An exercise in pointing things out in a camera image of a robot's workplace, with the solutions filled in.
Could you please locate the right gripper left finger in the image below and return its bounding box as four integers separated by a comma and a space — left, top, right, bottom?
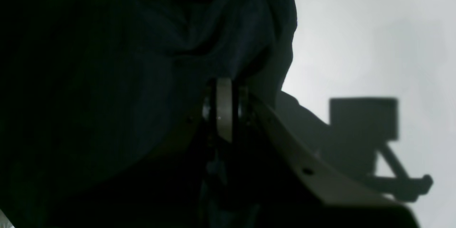
36, 78, 228, 228

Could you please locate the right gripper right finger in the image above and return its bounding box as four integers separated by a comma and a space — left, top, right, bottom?
228, 80, 418, 228

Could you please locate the black t-shirt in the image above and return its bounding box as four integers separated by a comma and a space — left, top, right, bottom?
1, 0, 296, 228

